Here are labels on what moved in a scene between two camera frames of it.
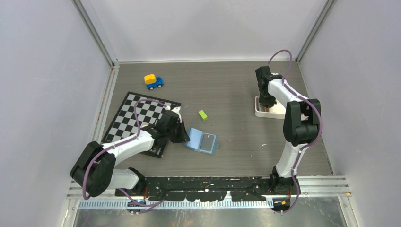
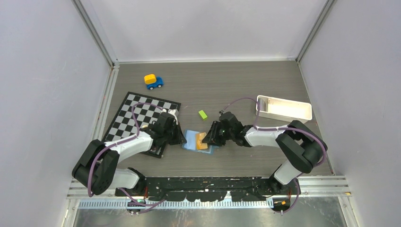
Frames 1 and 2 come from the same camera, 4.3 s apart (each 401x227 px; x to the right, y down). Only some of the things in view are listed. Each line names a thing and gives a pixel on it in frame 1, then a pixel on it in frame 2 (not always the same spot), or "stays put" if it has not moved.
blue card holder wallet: [204, 142] stays put
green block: [203, 115] stays put
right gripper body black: [266, 99] → [224, 135]
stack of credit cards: [264, 109] stays put
